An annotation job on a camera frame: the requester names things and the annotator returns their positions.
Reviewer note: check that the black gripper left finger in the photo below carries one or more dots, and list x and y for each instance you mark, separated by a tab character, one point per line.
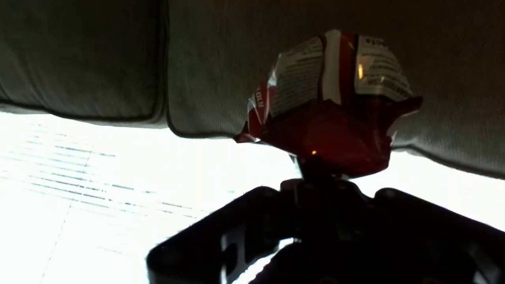
211	246

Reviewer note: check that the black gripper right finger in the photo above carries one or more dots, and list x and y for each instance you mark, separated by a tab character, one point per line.
411	242

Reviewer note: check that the red white snack packet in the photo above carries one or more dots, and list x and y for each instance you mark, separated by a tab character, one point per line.
337	131

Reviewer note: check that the wide white window blind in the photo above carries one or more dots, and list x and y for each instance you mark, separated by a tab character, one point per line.
80	210

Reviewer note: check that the dark brown couch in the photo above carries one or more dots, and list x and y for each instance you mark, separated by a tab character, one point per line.
211	63

